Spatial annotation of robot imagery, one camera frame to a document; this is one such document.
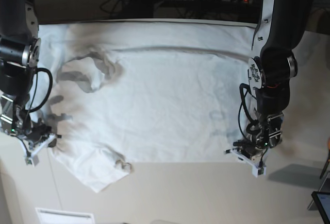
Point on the white T-shirt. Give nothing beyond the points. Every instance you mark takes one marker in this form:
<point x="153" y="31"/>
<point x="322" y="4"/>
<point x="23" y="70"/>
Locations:
<point x="142" y="92"/>

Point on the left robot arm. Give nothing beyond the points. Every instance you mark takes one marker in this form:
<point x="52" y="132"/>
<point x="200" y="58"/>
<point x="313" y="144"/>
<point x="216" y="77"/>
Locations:
<point x="273" y="64"/>

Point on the black tablet screen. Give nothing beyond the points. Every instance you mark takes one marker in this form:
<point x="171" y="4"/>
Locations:
<point x="321" y="200"/>

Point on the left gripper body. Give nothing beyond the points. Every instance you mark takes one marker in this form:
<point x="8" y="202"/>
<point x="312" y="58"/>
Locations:
<point x="261" y="134"/>

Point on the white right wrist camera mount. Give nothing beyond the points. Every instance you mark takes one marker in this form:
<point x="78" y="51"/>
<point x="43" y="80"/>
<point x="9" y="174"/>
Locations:
<point x="31" y="155"/>

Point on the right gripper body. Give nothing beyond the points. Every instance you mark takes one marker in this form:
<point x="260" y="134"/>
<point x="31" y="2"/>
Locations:
<point x="35" y="134"/>

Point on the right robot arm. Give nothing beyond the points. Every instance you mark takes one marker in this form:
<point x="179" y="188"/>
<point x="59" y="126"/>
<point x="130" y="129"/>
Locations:
<point x="20" y="48"/>

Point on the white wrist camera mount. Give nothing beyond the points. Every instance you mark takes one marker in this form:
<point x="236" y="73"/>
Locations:
<point x="31" y="155"/>
<point x="257" y="160"/>

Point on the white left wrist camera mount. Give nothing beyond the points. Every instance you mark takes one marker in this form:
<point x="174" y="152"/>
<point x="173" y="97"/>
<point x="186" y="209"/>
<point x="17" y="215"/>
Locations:
<point x="257" y="160"/>

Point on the white paper sheet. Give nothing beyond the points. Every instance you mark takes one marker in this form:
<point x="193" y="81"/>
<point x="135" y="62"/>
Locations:
<point x="56" y="216"/>

